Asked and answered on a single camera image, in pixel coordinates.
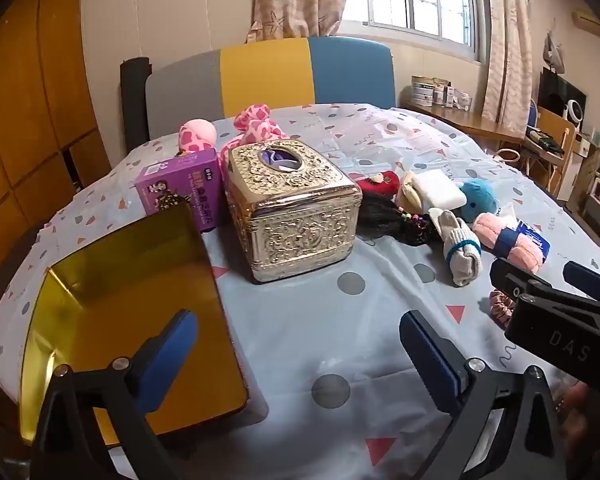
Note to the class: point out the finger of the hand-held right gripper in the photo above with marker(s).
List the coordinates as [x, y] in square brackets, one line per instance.
[510, 275]
[590, 280]

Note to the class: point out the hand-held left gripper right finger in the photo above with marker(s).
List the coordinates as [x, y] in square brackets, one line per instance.
[425, 355]

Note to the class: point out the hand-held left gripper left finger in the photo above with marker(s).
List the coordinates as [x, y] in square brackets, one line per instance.
[172, 345]

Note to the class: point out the gold metal tin tray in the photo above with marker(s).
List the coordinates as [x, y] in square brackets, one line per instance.
[130, 280]

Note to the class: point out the white sponge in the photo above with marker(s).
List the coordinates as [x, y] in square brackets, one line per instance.
[437, 187]

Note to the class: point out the person's right hand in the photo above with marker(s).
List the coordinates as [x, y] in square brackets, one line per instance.
[577, 405]

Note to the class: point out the pink scrunchie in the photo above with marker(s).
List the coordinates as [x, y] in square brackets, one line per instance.
[500, 310]

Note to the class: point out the blue tissue pack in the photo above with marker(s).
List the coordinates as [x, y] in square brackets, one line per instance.
[532, 241]

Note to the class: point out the pink yarn ball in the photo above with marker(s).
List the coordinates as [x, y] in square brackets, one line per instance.
[490, 227]

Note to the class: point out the white knit sock blue stripe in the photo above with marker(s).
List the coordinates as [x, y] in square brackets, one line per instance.
[460, 255]

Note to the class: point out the blue plush toy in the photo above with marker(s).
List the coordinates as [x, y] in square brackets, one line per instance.
[480, 197]

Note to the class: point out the beige waffle cloth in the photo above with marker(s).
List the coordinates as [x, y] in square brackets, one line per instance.
[409, 196]

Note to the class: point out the black wig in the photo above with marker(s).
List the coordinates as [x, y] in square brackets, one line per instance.
[385, 215]

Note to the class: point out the wooden chair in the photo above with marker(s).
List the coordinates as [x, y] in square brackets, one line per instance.
[550, 130]

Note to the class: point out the red plush toy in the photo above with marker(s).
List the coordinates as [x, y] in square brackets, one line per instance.
[387, 182]

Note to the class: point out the wooden desk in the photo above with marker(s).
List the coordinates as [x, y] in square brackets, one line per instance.
[475, 122]

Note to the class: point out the purple cardboard box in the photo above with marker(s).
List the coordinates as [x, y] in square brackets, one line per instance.
[180, 185]

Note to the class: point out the white round fan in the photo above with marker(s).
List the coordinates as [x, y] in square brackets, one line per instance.
[573, 110]

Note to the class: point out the clear plastic container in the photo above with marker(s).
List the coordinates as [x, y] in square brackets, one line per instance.
[465, 100]

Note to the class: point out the small white box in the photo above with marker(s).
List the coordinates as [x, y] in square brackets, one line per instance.
[453, 97]

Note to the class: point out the black monitor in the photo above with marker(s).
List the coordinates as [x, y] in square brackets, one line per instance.
[552, 87]

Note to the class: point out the pink spotted plush toy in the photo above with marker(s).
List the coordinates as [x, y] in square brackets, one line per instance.
[255, 125]

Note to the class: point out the black chair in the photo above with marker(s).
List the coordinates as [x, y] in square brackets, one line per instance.
[132, 100]

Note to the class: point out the air conditioner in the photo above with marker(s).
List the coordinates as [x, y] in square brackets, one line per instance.
[587, 21]

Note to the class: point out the wooden wardrobe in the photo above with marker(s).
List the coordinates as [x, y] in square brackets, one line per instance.
[30, 110]

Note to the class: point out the window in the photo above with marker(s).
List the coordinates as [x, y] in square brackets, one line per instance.
[410, 0]

